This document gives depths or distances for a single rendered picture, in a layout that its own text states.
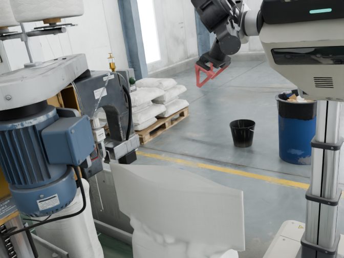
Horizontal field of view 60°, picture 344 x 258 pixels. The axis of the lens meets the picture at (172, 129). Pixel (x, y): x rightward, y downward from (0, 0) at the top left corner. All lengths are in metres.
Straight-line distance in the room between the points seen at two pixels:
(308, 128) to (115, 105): 2.21
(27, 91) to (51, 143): 0.12
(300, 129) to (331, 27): 2.04
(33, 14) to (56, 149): 0.30
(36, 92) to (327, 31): 0.83
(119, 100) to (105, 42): 5.51
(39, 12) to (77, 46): 5.40
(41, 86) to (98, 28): 5.88
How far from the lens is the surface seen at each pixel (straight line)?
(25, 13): 0.79
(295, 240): 1.91
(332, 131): 1.35
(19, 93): 0.68
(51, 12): 0.77
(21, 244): 1.10
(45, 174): 0.76
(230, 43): 0.86
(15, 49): 4.81
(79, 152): 0.71
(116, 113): 1.15
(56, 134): 0.69
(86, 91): 1.05
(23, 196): 0.79
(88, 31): 6.37
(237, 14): 1.13
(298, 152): 3.14
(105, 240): 1.82
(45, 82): 0.71
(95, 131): 1.01
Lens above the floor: 1.50
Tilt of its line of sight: 20 degrees down
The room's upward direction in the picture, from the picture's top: 7 degrees counter-clockwise
